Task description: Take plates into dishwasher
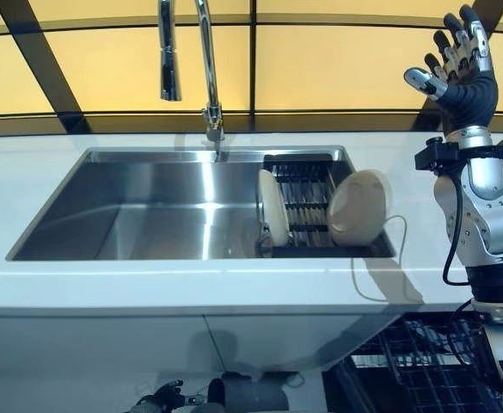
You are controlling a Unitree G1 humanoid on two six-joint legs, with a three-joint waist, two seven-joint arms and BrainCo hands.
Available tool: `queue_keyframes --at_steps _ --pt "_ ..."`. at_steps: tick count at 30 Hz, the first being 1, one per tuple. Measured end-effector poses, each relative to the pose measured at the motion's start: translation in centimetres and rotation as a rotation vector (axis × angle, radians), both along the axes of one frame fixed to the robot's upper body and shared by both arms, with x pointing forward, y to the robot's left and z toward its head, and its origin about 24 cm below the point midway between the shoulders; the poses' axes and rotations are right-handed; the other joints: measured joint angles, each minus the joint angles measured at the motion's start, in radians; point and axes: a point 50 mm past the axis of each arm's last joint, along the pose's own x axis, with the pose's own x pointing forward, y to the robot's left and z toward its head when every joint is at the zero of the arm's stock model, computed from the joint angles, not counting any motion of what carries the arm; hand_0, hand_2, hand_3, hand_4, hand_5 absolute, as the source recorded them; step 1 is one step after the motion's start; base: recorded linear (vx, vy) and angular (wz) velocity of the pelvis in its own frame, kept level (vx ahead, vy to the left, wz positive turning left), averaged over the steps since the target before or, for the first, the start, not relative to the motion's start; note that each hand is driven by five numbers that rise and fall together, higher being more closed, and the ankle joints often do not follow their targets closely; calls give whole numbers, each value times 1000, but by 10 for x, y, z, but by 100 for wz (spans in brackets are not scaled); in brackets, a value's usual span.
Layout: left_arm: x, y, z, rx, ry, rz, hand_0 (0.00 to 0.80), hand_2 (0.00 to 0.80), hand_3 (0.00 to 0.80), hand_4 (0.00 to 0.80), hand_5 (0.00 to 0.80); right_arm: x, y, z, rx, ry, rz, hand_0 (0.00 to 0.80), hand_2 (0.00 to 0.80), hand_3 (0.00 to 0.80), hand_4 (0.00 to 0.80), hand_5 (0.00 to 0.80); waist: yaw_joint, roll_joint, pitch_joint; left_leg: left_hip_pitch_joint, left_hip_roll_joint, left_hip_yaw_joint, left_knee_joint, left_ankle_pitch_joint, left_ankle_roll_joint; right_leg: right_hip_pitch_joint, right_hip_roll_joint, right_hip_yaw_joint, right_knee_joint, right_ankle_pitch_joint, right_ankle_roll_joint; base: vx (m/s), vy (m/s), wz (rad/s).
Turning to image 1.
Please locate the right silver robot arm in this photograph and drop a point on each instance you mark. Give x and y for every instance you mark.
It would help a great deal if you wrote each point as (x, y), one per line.
(492, 215)

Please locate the stainless steel sink basin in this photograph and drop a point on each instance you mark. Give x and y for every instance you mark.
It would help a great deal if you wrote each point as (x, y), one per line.
(148, 202)

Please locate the black sink dish rack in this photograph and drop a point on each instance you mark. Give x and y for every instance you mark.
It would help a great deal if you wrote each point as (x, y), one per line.
(304, 202)

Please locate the narrow white cabinet door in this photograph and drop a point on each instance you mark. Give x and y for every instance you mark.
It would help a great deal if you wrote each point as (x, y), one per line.
(285, 340)

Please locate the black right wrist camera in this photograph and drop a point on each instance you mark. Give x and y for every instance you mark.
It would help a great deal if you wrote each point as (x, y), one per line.
(438, 152)

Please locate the right robot hand black glove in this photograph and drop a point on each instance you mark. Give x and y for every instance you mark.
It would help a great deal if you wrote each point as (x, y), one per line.
(470, 99)

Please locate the dark brown lattice frame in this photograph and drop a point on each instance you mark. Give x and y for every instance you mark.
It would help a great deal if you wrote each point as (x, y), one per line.
(253, 64)

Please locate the round steel sink drain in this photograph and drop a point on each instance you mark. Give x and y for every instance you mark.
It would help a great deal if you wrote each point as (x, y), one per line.
(263, 238)

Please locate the left white robot leg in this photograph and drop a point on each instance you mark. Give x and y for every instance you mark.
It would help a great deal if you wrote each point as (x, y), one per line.
(251, 393)

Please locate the cream ceramic plate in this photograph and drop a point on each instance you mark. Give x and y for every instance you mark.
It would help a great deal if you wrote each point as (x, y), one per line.
(272, 206)
(356, 206)

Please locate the chrome kitchen faucet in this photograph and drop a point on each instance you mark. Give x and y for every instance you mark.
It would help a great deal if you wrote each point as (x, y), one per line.
(211, 86)

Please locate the left robot hand black glove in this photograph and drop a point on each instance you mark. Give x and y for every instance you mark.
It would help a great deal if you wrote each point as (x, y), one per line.
(161, 400)

